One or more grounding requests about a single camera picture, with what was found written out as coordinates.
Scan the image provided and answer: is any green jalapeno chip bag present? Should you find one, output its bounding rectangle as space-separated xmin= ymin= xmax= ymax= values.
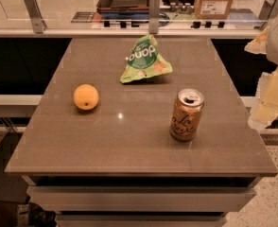
xmin=120 ymin=35 xmax=173 ymax=84

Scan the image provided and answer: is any gold soda can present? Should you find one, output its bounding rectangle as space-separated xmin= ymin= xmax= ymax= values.
xmin=169 ymin=88 xmax=204 ymax=141

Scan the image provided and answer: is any orange fruit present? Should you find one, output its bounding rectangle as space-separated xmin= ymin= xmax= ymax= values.
xmin=73 ymin=84 xmax=99 ymax=110

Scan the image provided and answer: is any grey table drawer cabinet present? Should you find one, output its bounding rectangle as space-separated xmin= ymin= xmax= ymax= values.
xmin=21 ymin=175 xmax=262 ymax=227

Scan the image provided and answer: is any cardboard box with label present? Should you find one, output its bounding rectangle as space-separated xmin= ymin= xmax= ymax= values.
xmin=194 ymin=0 xmax=233 ymax=19

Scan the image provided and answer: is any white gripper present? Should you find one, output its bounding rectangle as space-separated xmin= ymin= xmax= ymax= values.
xmin=244 ymin=15 xmax=278 ymax=130

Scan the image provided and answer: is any left metal bracket post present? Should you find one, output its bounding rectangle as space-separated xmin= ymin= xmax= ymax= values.
xmin=24 ymin=0 xmax=46 ymax=34

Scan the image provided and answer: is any middle metal bracket post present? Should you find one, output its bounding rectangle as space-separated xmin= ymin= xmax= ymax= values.
xmin=148 ymin=0 xmax=160 ymax=34

